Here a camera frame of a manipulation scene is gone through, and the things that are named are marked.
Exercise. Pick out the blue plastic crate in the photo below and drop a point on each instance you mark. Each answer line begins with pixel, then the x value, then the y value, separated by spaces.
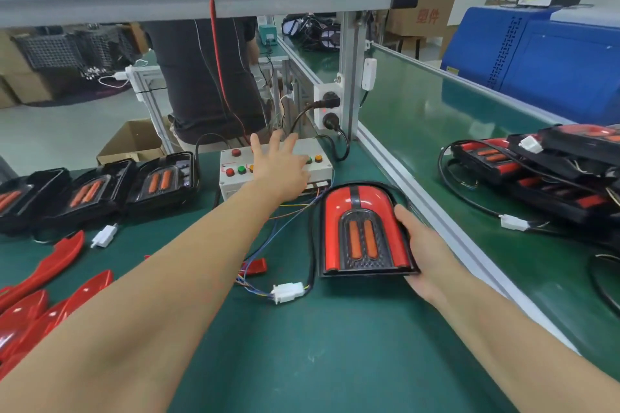
pixel 533 55

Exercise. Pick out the beige test button box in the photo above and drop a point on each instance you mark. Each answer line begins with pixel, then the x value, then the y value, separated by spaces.
pixel 232 180

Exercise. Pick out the person's right hand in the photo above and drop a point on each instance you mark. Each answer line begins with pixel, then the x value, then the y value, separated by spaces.
pixel 426 263

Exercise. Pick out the person's right forearm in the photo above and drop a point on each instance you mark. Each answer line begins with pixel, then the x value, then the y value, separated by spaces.
pixel 523 359

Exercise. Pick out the white power strip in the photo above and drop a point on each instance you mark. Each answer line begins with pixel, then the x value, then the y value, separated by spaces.
pixel 322 96

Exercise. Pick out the low open cardboard carton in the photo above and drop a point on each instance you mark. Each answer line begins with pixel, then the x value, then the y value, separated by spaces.
pixel 128 142

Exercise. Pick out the person's left hand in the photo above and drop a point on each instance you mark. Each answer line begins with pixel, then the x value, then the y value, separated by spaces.
pixel 276 174

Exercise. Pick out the person's left forearm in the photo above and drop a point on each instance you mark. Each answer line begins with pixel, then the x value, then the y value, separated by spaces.
pixel 126 321

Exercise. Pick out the white switch box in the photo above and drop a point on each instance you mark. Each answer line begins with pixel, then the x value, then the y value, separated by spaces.
pixel 369 74

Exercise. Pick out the large cardboard box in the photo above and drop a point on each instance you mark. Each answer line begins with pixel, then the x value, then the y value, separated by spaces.
pixel 29 86

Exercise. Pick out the pile of black lamp housings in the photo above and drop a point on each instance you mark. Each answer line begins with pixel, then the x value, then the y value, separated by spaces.
pixel 97 190

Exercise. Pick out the black mesh basket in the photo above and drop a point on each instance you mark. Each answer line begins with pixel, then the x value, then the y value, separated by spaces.
pixel 68 50

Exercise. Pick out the pile of red lens covers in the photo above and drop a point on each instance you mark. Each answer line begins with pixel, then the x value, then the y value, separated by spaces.
pixel 39 301

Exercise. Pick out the white metal stand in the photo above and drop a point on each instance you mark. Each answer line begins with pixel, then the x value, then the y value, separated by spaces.
pixel 143 88

